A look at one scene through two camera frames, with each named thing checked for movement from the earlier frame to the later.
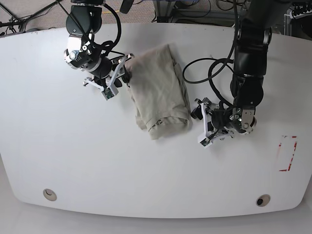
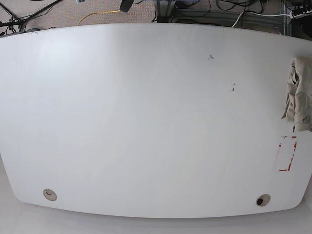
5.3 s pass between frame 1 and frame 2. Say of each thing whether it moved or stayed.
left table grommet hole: stayed
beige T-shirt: moved
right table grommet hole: stayed
